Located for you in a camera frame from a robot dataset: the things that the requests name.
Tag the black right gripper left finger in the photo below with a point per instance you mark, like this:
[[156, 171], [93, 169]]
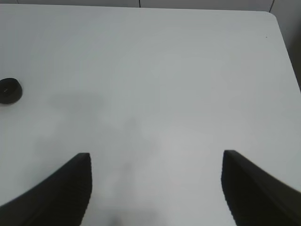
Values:
[[59, 200]]

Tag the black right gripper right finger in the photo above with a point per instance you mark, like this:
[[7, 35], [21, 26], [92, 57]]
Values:
[[256, 198]]

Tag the small black teacup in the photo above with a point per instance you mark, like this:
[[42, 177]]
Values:
[[10, 91]]

